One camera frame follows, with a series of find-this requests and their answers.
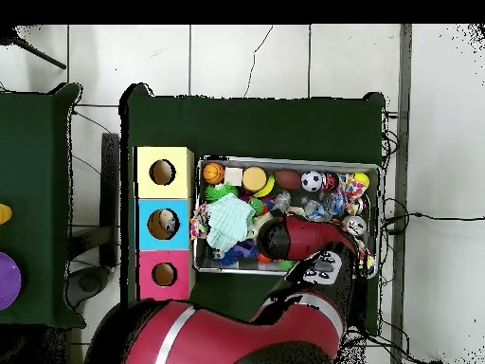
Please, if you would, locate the black and white soccer ball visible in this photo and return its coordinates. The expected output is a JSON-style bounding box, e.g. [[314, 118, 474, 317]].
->
[[300, 170, 324, 193]]

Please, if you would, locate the plain wooden cube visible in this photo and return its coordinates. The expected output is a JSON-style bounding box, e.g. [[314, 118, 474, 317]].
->
[[224, 167, 244, 187]]

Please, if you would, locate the neighbouring green table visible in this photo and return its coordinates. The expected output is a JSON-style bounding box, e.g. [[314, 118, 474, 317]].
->
[[0, 82, 86, 329]]

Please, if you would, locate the silver wire mesh bin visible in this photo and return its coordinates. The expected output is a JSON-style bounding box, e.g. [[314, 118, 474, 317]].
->
[[192, 155, 382, 280]]

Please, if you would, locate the black tripod leg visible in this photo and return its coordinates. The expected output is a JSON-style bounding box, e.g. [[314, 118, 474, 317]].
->
[[0, 26, 67, 70]]

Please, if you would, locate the grey round base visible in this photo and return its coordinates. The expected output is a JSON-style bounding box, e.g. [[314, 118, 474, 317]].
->
[[67, 264, 112, 308]]

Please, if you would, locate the mint green knitted cloth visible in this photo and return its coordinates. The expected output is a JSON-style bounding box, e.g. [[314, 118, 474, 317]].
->
[[206, 191, 257, 253]]

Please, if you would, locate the black power cable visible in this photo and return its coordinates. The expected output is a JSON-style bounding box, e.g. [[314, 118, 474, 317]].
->
[[382, 210, 485, 234]]

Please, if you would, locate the silver can with pull tab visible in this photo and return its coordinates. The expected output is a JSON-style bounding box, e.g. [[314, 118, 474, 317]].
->
[[341, 214, 368, 237]]

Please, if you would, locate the purple ball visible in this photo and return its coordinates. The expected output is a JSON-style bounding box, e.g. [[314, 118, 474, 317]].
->
[[0, 251, 23, 312]]

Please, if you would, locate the orange foam disc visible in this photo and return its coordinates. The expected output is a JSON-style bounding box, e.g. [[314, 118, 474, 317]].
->
[[242, 166, 268, 192]]

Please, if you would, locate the yellow smiley ball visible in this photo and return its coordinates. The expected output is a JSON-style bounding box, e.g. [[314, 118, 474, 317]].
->
[[350, 171, 370, 191]]

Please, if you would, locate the wooden box with three holes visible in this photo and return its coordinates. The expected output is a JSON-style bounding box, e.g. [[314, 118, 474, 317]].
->
[[134, 146, 196, 303]]

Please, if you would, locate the dark green tablecloth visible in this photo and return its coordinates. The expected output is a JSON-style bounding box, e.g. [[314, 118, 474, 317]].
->
[[119, 83, 386, 333]]

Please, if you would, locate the brown toy football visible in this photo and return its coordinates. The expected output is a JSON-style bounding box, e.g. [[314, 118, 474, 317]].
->
[[274, 169, 303, 191]]

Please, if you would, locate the orange toy basketball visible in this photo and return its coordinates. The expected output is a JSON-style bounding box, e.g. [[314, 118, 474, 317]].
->
[[202, 161, 225, 186]]

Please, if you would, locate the green spiky ball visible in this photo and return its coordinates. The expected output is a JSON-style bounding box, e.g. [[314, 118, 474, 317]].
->
[[204, 182, 239, 202]]

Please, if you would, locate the black flat panel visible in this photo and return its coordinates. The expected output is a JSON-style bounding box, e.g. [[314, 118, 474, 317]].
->
[[100, 132, 121, 266]]

